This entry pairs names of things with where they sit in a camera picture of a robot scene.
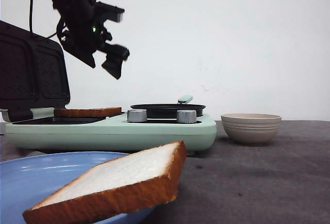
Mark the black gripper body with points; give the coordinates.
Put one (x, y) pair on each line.
(79, 26)

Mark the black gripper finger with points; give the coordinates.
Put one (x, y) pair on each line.
(115, 55)
(85, 57)

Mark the white bread slice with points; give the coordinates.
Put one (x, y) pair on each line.
(125, 184)
(94, 112)

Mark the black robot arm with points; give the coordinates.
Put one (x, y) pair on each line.
(81, 32)

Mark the mint green breakfast maker base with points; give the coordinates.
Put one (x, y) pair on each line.
(110, 134)

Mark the left silver control knob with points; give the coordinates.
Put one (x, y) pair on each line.
(137, 115)

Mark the silver control knob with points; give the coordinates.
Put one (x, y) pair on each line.
(137, 115)
(186, 116)

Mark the small black frying pan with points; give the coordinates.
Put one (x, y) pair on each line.
(169, 110)

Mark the right silver control knob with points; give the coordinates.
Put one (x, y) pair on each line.
(186, 116)

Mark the blue plate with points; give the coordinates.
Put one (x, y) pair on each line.
(26, 181)

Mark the beige ceramic bowl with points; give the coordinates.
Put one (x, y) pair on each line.
(251, 128)

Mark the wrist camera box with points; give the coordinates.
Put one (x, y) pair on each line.
(104, 12)

